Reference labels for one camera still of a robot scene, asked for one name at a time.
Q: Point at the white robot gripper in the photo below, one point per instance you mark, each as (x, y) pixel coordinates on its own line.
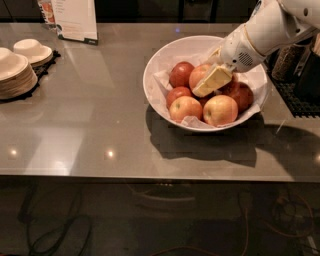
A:
(237, 50)

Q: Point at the yellow-red apple with sticker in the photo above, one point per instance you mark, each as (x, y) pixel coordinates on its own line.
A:
(197, 74)

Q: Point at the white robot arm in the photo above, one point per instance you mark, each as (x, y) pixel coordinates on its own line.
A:
(277, 24)

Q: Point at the dark red apple right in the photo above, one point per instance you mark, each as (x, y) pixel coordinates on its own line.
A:
(240, 92)

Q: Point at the dark red apple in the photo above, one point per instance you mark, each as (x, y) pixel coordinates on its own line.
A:
(240, 92)
(179, 75)

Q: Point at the dark red apple back left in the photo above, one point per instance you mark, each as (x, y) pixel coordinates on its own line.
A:
(179, 75)

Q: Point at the white paper bowl liner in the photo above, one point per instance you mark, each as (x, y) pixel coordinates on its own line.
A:
(160, 83)

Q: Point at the yellow-red apple front right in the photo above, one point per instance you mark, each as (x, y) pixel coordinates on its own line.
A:
(220, 110)

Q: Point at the red apple left middle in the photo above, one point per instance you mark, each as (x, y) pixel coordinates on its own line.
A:
(176, 93)

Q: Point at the large white bowl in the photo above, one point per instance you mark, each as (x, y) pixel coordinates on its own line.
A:
(160, 60)

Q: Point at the yellow-red apple front left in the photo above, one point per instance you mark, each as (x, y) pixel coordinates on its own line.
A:
(185, 106)

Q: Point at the black rubber mat right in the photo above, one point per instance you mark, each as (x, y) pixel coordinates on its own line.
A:
(298, 107)

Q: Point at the black rubber mat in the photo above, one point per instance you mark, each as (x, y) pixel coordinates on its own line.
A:
(45, 68)
(298, 107)

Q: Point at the standing printed menu card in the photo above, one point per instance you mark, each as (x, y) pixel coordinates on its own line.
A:
(73, 20)

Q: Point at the black rubber mat left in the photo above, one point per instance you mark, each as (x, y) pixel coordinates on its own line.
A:
(45, 68)

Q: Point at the rear stack of paper bowls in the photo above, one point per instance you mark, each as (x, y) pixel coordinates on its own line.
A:
(36, 53)

